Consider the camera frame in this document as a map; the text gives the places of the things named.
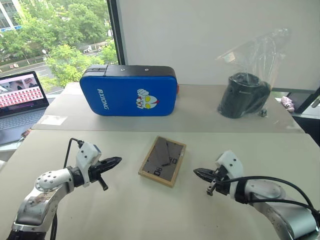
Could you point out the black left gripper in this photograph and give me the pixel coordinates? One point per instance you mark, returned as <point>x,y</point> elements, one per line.
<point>95,173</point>

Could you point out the blue kick pad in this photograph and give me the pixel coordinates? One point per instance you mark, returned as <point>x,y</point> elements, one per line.
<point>120,95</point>

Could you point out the open grey laptop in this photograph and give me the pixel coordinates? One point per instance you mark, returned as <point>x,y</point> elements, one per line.
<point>15,120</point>

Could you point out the wooden framed picture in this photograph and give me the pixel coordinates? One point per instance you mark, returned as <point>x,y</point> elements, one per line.
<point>162,161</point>

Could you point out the black cylindrical device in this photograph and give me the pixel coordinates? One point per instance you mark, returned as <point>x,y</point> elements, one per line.
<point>237,100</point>

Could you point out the small black fitting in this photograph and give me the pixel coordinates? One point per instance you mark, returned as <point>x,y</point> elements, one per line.
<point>262,113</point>

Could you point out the black window post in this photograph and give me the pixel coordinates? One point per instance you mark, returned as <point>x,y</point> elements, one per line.
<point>116,32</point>

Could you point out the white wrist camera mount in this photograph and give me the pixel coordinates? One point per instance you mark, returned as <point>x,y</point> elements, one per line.
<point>232,162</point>
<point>86,155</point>

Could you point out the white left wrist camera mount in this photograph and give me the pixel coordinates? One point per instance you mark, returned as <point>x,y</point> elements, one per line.
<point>86,155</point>

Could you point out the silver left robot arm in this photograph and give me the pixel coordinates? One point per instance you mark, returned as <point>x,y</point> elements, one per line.
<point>47,192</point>

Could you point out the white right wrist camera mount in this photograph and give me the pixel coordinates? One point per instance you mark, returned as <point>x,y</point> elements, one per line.
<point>232,162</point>

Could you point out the black object in plastic bag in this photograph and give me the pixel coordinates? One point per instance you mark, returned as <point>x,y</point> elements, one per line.
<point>262,55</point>

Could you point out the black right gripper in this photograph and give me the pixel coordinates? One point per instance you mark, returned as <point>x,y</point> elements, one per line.
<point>221,173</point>

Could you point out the pink soft item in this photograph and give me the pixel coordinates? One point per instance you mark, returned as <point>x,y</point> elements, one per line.
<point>288,103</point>

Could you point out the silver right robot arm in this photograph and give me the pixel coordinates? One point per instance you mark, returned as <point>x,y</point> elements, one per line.
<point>265,191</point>

